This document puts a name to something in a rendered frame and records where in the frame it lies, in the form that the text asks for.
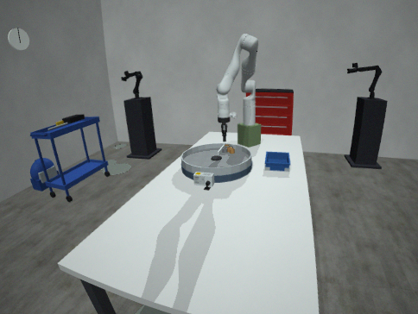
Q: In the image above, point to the blue plastic crate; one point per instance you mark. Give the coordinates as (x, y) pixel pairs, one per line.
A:
(277, 161)

